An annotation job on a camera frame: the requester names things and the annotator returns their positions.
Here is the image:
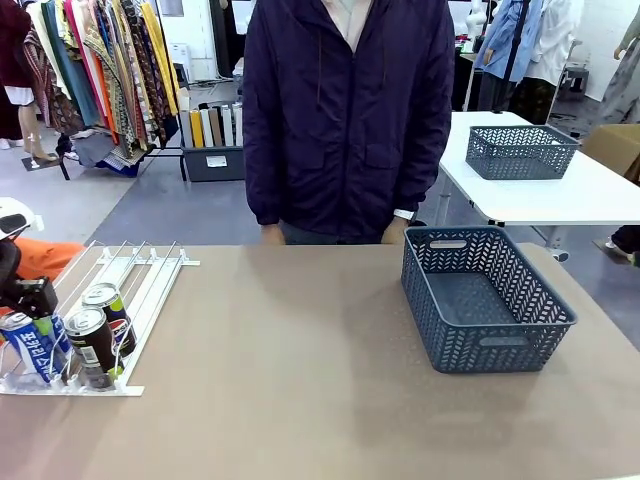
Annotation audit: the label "yellow fabric roll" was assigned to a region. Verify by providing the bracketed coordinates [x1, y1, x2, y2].
[190, 109, 206, 149]

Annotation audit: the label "orange cloth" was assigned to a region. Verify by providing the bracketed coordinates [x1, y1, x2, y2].
[13, 236, 87, 297]

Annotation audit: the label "white wire can dispenser rack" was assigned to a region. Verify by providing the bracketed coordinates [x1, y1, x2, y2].
[0, 240, 202, 399]

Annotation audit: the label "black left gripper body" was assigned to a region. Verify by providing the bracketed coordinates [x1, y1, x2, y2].
[0, 239, 59, 322]

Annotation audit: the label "cardboard box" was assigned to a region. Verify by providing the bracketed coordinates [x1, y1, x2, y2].
[581, 123, 640, 187]

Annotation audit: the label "white folding table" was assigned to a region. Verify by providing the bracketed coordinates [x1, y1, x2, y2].
[436, 110, 640, 251]

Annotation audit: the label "black Pepsi can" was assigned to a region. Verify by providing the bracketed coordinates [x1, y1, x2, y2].
[81, 282, 138, 358]
[64, 306, 125, 389]

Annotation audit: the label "light blue shirt on mannequin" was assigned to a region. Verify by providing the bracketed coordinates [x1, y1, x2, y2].
[473, 0, 544, 77]

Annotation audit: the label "grey storage bin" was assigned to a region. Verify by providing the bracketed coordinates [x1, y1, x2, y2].
[179, 142, 248, 183]

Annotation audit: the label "white fabric roll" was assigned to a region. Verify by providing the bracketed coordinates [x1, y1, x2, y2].
[220, 104, 236, 148]

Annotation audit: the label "grey step stool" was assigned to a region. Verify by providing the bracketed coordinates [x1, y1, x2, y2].
[561, 62, 592, 94]

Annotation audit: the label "person's right hand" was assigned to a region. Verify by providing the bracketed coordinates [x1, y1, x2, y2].
[260, 223, 287, 247]

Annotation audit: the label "brown fabric roll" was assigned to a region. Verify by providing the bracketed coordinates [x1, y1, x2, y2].
[208, 107, 224, 148]

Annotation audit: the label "person in navy jacket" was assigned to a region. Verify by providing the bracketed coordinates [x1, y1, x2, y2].
[241, 0, 457, 242]

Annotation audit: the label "blue Pocari Sweat can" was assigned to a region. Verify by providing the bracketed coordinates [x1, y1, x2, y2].
[0, 310, 70, 385]

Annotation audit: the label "blue-grey plastic woven basket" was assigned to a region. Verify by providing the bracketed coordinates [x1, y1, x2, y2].
[464, 125, 582, 182]
[400, 225, 579, 375]

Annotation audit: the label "white garment on mannequin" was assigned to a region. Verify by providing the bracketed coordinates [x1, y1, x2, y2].
[523, 0, 585, 87]

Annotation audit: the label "grey dress on mannequin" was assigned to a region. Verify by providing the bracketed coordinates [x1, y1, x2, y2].
[596, 19, 640, 126]

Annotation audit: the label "grey-blue trousers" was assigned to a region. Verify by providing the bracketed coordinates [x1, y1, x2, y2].
[278, 218, 397, 247]

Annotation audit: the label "person's left forearm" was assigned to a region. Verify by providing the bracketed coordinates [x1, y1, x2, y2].
[394, 119, 455, 221]

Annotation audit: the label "white bare mannequin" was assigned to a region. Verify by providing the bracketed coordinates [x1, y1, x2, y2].
[461, 0, 489, 40]

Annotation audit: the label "person's right forearm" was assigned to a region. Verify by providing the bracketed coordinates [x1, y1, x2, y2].
[242, 119, 282, 228]

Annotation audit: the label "maroon garment on mannequin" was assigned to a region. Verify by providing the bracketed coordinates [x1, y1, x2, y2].
[0, 0, 35, 142]

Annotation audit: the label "clothes rack with colourful garments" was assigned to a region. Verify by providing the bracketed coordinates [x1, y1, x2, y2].
[24, 0, 182, 177]

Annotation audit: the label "black stand pole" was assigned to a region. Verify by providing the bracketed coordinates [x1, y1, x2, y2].
[491, 0, 532, 114]

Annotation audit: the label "person's left hand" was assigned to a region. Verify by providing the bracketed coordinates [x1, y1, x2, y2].
[381, 218, 409, 246]

